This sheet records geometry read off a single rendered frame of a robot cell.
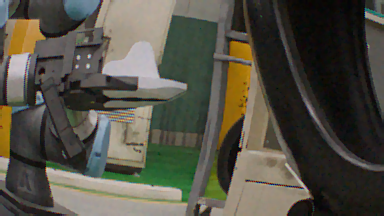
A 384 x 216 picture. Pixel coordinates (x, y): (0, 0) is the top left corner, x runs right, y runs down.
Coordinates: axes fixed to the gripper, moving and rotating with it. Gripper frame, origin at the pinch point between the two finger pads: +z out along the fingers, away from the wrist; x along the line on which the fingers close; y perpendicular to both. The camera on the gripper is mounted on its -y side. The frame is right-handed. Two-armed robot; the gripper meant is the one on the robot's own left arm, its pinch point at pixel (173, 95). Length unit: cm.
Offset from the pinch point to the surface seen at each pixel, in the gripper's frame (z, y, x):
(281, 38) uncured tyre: 11.4, 5.4, -5.8
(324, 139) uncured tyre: 16.7, -6.7, -7.5
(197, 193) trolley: 18, 81, 412
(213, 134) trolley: 24, 108, 402
